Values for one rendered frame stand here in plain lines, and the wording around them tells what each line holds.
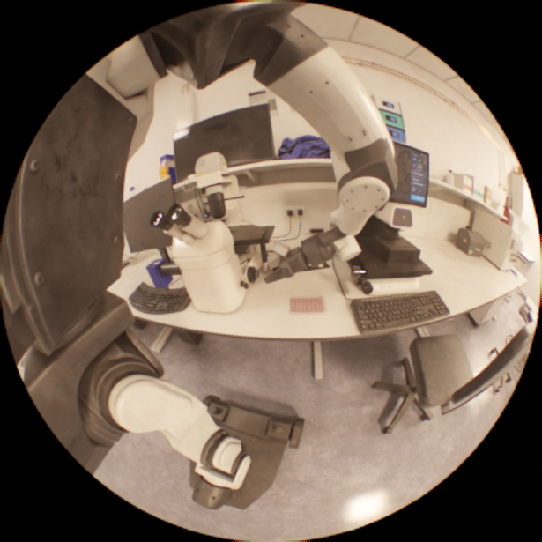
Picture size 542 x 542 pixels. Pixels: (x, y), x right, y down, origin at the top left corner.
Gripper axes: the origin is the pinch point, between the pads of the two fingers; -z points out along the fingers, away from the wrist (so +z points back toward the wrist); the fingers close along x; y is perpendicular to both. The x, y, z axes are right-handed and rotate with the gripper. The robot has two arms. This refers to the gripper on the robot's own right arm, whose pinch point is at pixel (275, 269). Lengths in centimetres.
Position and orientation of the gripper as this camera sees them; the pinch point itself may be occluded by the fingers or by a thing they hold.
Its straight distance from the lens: 51.8
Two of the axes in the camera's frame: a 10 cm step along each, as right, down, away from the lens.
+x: -1.4, 4.5, -8.8
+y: 5.0, 8.0, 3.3
